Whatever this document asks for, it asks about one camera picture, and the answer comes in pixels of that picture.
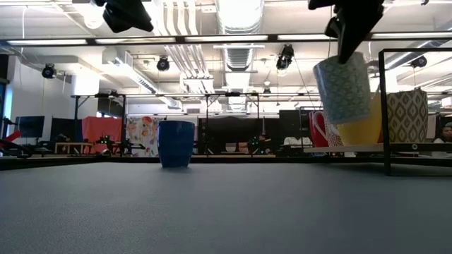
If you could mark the black metal shelf rack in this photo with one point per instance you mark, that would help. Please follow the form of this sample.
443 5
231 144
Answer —
385 158

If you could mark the light wooden shelf board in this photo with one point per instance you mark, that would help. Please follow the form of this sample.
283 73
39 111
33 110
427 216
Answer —
318 149

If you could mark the red cloth panel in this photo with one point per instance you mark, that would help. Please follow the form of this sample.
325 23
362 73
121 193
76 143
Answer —
102 127

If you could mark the blue and white mug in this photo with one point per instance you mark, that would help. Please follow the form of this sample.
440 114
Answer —
176 144

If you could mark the small wooden table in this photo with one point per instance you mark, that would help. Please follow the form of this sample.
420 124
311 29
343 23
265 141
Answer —
72 144

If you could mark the yellow and white mug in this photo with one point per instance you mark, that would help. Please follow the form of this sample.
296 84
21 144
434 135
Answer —
360 132

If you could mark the black overhead frame bar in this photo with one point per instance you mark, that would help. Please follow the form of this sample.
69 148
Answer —
272 37

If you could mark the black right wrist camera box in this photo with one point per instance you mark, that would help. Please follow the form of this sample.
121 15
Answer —
319 4

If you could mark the distant black rig frame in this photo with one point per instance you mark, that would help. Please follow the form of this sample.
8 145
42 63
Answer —
76 106

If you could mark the red and white patterned mug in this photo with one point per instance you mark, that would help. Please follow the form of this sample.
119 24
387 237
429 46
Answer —
332 137

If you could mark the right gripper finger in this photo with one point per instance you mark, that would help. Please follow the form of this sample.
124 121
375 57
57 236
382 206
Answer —
347 49

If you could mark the person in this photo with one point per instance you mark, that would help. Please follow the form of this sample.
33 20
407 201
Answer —
446 134

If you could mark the black table edge rail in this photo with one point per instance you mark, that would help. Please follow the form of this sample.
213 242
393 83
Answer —
106 160

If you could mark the black dome camera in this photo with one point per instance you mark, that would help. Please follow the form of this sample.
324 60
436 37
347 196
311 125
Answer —
285 56
162 63
48 71
419 61

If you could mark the floral printed cloth panel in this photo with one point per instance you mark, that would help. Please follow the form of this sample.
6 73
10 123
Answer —
141 134

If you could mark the teal patterned mug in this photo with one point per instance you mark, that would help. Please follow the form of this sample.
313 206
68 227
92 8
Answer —
342 91

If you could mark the black curtain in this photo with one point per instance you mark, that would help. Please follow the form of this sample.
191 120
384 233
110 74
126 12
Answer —
233 128

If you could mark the grey diamond patterned mug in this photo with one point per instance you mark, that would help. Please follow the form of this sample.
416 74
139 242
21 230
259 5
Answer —
406 116

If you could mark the dark panel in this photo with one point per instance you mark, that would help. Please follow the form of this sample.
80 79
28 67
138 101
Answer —
65 128

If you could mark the dark computer monitor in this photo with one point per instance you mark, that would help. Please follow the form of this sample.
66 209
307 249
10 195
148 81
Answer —
30 126

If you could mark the silver ventilation duct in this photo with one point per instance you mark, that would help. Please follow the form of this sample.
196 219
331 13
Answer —
240 21

